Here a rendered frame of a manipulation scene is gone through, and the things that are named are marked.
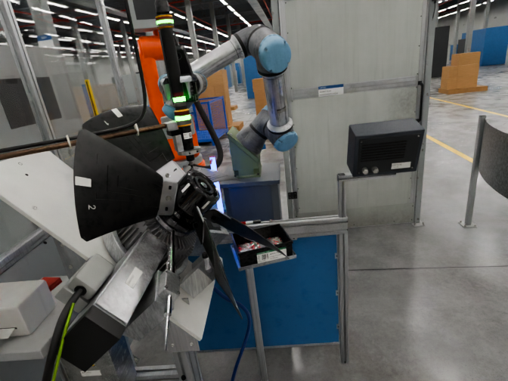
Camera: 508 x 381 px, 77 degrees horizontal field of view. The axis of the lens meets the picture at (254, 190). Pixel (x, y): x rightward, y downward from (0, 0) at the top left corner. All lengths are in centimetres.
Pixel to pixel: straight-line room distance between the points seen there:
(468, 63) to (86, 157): 1289
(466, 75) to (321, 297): 1200
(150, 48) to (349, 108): 297
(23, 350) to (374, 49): 271
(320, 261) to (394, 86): 178
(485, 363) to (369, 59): 211
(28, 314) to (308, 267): 109
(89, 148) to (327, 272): 121
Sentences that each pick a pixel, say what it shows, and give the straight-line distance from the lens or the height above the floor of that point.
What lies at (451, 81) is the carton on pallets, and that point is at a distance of 1307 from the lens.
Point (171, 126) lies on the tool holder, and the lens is 95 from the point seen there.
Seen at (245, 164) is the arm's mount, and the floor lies 107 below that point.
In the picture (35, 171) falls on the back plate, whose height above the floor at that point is 132.
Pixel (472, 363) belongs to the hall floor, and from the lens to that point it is 215.
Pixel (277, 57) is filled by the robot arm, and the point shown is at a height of 154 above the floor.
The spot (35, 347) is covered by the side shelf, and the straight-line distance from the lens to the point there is 116.
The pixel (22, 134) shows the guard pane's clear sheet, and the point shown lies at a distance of 156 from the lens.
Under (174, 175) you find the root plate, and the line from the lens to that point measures 96.
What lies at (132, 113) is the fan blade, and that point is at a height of 142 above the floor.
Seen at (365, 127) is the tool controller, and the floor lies 124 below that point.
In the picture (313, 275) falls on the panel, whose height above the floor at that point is 56.
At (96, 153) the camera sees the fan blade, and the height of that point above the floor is 138.
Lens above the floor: 151
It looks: 21 degrees down
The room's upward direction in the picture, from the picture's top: 7 degrees counter-clockwise
